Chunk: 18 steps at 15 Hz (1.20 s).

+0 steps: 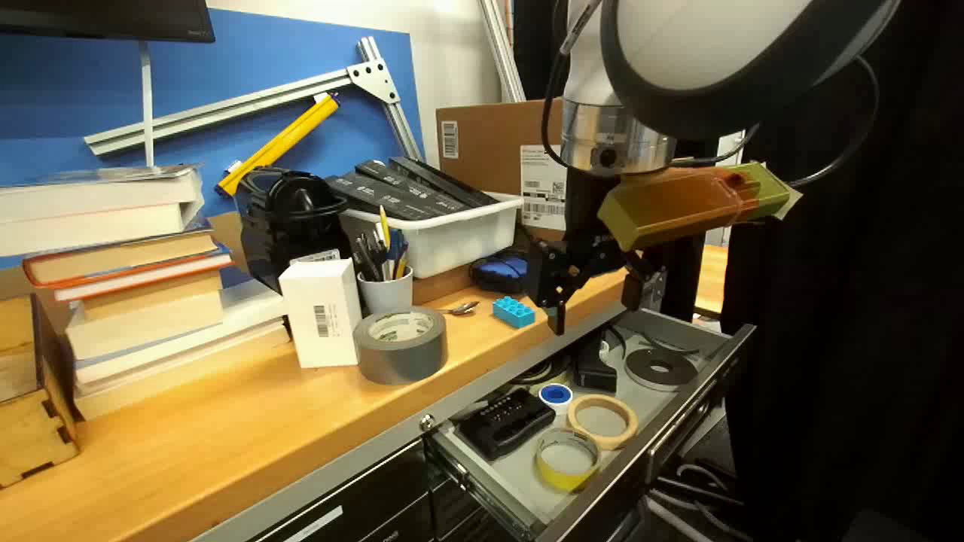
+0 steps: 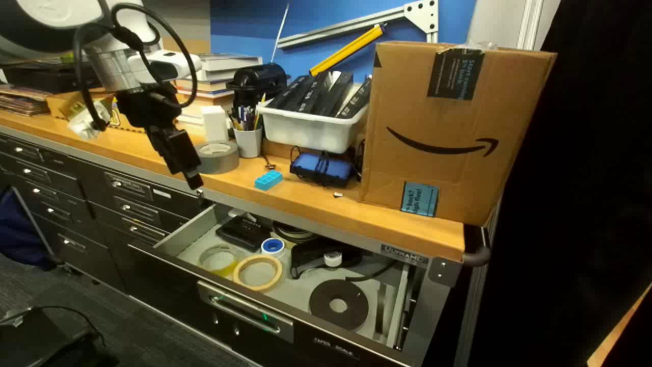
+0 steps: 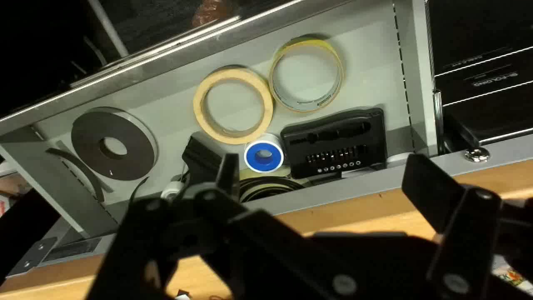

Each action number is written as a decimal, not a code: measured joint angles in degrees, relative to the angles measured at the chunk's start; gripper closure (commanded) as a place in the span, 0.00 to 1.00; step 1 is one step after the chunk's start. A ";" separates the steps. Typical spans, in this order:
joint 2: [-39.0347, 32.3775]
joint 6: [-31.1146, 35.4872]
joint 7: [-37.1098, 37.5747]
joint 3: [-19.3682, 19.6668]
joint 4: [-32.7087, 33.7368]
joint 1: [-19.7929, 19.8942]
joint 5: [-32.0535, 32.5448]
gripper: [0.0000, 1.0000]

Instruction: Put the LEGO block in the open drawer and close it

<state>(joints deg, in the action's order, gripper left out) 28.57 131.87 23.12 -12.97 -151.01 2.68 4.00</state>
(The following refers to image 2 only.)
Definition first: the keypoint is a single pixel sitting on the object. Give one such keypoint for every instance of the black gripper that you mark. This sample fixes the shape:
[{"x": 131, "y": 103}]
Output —
[{"x": 156, "y": 108}]

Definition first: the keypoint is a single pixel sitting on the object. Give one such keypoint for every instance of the blue LEGO block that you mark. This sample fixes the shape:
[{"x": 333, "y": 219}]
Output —
[{"x": 268, "y": 181}]

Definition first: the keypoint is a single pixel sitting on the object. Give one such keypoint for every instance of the grey drawer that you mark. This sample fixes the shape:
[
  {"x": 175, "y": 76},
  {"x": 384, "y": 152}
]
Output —
[{"x": 405, "y": 301}]

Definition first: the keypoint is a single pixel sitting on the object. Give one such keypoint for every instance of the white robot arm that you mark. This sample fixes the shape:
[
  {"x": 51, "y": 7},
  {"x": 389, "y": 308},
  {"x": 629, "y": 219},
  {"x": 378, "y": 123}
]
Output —
[{"x": 134, "y": 54}]

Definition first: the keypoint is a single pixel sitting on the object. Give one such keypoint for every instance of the grey drawer cabinet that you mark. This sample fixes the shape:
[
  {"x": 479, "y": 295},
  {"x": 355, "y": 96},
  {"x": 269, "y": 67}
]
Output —
[{"x": 91, "y": 214}]

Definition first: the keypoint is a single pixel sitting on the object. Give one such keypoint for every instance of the small white box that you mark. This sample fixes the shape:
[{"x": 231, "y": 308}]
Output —
[{"x": 214, "y": 123}]

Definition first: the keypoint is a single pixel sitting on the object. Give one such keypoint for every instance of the white pen cup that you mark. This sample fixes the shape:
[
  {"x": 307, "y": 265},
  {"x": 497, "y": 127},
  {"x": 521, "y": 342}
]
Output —
[{"x": 248, "y": 142}]

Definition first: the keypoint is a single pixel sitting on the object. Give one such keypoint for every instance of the black flat case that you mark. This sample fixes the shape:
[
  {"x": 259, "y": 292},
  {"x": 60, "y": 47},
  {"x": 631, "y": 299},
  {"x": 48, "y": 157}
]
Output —
[{"x": 243, "y": 233}]

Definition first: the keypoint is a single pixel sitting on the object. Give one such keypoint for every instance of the clear tape roll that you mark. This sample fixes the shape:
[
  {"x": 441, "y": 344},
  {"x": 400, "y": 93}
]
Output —
[{"x": 219, "y": 260}]

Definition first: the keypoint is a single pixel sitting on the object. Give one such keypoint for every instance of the blue tape roll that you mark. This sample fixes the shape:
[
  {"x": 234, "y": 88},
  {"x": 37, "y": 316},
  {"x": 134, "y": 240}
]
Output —
[{"x": 274, "y": 247}]

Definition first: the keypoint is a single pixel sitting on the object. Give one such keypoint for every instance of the stack of books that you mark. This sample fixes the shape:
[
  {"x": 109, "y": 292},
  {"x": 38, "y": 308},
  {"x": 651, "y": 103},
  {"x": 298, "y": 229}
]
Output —
[{"x": 217, "y": 72}]

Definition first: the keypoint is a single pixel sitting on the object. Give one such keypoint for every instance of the yellow tape roll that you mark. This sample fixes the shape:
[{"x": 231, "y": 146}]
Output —
[{"x": 258, "y": 273}]

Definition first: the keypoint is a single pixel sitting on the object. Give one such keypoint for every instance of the blue black device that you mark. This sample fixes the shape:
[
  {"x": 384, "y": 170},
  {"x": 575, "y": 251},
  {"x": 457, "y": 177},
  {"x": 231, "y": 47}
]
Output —
[{"x": 323, "y": 170}]

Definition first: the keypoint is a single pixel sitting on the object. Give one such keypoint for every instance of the white plastic bin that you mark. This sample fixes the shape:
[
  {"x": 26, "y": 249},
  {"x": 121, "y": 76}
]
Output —
[{"x": 321, "y": 114}]

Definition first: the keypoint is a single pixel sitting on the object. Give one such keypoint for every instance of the black disc roll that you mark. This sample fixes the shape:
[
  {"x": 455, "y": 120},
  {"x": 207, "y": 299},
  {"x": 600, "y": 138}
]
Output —
[{"x": 338, "y": 303}]

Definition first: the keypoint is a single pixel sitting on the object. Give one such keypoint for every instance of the yellow bar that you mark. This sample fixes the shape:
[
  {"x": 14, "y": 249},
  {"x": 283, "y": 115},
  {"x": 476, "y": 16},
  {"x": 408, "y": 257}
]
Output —
[{"x": 348, "y": 49}]

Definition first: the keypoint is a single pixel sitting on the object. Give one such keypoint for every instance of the Amazon cardboard box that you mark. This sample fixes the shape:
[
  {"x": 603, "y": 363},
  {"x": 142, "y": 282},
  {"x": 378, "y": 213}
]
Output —
[{"x": 445, "y": 126}]

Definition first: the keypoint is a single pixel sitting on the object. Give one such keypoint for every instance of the grey duct tape roll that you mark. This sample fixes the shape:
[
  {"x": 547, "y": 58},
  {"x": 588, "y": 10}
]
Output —
[{"x": 219, "y": 157}]

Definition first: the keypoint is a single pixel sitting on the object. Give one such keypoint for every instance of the aluminium rail frame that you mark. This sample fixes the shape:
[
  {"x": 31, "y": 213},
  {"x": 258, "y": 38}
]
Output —
[{"x": 420, "y": 14}]

